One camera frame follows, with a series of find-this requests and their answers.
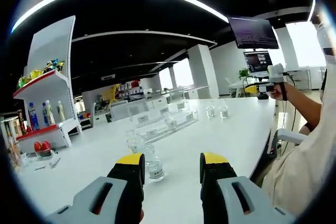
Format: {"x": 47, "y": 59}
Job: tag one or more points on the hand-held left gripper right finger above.
{"x": 249, "y": 200}

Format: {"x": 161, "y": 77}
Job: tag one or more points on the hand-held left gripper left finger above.
{"x": 89, "y": 200}

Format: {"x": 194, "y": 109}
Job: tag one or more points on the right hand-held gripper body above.
{"x": 275, "y": 73}

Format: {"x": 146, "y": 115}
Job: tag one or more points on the clear acrylic reagent rack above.
{"x": 152, "y": 131}

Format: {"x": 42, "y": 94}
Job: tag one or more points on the orange juice bottle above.
{"x": 14, "y": 150}

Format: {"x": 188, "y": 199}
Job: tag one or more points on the cream drink bottle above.
{"x": 51, "y": 113}
{"x": 61, "y": 112}

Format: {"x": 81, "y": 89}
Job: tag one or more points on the blue white drink bottle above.
{"x": 44, "y": 115}

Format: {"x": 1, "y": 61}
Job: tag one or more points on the storage rack with boxes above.
{"x": 131, "y": 87}

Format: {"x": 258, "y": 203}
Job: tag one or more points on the person's right hand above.
{"x": 275, "y": 94}

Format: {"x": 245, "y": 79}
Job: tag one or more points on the person's left hand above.
{"x": 142, "y": 214}

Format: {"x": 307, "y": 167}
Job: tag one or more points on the black computer mouse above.
{"x": 262, "y": 97}

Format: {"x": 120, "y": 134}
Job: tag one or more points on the green potted plant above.
{"x": 243, "y": 73}

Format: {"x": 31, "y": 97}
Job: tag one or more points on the laptop with lit screen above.
{"x": 258, "y": 61}

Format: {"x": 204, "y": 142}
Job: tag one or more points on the hanging dark monitor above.
{"x": 253, "y": 33}

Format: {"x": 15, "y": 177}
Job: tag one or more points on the white brush tool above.
{"x": 55, "y": 162}

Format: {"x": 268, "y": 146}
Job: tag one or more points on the small metal wrench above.
{"x": 40, "y": 167}

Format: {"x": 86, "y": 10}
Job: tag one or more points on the person in beige shirt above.
{"x": 302, "y": 171}

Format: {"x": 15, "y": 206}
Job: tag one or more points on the white worn device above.
{"x": 324, "y": 37}

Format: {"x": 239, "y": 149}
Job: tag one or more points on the red rounded object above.
{"x": 42, "y": 146}

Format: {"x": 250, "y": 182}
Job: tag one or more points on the ceiling light strip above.
{"x": 313, "y": 10}

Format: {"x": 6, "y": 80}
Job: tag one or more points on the white mesh desk screen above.
{"x": 123, "y": 111}

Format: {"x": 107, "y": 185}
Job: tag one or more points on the red chip can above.
{"x": 21, "y": 121}

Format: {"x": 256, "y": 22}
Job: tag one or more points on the ceiling air vent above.
{"x": 108, "y": 77}

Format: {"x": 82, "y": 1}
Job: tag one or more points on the green snack bag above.
{"x": 22, "y": 82}

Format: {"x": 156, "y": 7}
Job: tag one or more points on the yellow snack bag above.
{"x": 35, "y": 74}

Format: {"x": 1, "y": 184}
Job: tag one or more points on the dark blue snack bag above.
{"x": 53, "y": 65}

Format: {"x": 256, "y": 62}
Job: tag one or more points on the white display shelf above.
{"x": 50, "y": 40}

